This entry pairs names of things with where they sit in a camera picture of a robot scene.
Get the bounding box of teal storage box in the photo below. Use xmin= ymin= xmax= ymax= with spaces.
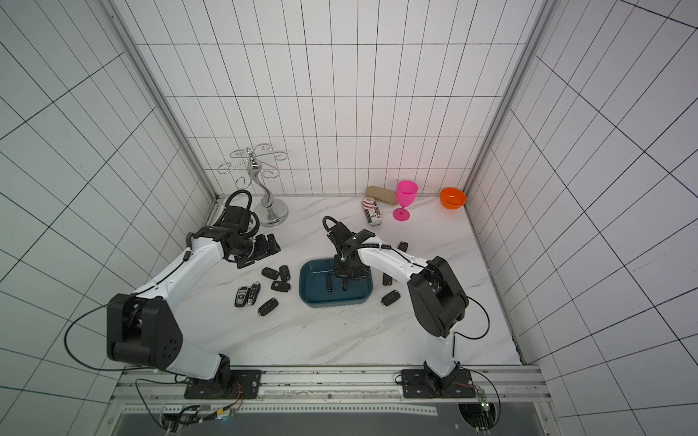
xmin=299 ymin=258 xmax=374 ymax=308

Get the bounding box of black car key fob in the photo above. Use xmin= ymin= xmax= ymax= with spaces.
xmin=381 ymin=290 xmax=401 ymax=306
xmin=261 ymin=267 xmax=280 ymax=281
xmin=257 ymin=298 xmax=279 ymax=317
xmin=279 ymin=265 xmax=291 ymax=283
xmin=271 ymin=281 xmax=291 ymax=292

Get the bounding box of black silver flip key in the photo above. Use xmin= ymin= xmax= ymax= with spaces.
xmin=246 ymin=282 xmax=261 ymax=305

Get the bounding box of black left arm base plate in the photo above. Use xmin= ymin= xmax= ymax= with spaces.
xmin=184 ymin=370 xmax=263 ymax=401

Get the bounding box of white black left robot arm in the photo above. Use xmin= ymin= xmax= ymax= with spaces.
xmin=107 ymin=205 xmax=280 ymax=381

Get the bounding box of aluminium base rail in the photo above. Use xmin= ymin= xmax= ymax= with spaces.
xmin=109 ymin=365 xmax=552 ymax=408

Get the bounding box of black silver BMW key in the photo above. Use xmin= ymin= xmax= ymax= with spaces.
xmin=234 ymin=286 xmax=249 ymax=308

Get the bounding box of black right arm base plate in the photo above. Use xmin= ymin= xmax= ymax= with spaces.
xmin=398 ymin=368 xmax=477 ymax=399

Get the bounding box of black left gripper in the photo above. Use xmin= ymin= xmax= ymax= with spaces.
xmin=230 ymin=233 xmax=281 ymax=270

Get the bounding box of tan bread roll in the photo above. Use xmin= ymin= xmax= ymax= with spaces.
xmin=365 ymin=186 xmax=398 ymax=205

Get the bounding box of silver chrome cup stand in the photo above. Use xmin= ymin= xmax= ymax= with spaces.
xmin=216 ymin=143 xmax=289 ymax=227

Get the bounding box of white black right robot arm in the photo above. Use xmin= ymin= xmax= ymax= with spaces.
xmin=322 ymin=216 xmax=469 ymax=384

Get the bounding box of pink plastic goblet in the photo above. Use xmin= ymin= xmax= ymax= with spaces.
xmin=393 ymin=180 xmax=419 ymax=222

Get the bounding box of flag print can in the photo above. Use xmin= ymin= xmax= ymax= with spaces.
xmin=361 ymin=197 xmax=383 ymax=226

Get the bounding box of orange plastic bowl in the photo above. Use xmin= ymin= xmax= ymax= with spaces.
xmin=440 ymin=187 xmax=467 ymax=210

